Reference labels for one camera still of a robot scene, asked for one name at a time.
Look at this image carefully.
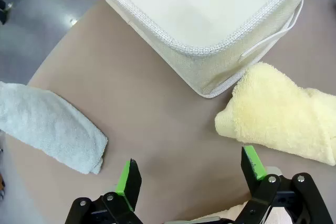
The yellow towel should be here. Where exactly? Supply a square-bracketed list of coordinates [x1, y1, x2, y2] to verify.
[214, 61, 336, 167]

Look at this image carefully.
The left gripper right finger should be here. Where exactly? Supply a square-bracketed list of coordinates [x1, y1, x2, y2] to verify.
[235, 145, 334, 224]

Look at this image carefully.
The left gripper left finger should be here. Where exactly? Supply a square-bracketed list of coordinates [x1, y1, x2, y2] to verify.
[64, 158, 144, 224]

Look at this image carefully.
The cream fabric storage basket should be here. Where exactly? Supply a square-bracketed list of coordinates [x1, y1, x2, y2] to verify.
[83, 0, 332, 99]

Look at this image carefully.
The teal cone-folded towel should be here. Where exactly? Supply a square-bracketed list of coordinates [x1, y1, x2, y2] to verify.
[0, 81, 109, 175]

